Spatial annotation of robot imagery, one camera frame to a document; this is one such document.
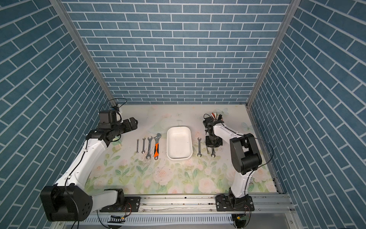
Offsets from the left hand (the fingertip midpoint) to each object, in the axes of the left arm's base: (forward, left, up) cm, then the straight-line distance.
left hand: (134, 122), depth 82 cm
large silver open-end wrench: (-11, -6, -22) cm, 25 cm away
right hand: (-5, -49, -19) cm, 52 cm away
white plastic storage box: (-1, -25, -22) cm, 33 cm away
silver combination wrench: (-8, +2, -22) cm, 24 cm away
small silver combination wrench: (-7, -44, -21) cm, 50 cm away
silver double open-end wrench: (-4, -39, -21) cm, 45 cm away
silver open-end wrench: (-9, -48, -21) cm, 54 cm away
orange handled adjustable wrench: (-6, -10, -21) cm, 24 cm away
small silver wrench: (-3, -1, -22) cm, 22 cm away
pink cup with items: (+14, -51, -10) cm, 54 cm away
